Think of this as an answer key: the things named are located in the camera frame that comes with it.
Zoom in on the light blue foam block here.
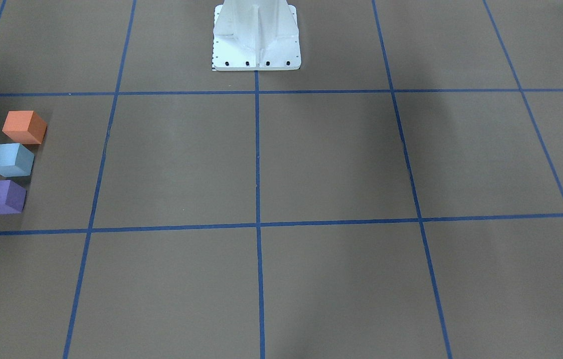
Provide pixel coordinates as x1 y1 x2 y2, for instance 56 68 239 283
0 143 34 178

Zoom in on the orange foam block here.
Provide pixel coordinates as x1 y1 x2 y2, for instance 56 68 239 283
1 111 48 145

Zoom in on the purple foam block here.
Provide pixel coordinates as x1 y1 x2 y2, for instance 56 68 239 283
0 180 27 214

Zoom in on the white camera stand pedestal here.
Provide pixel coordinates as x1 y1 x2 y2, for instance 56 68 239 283
211 0 302 71

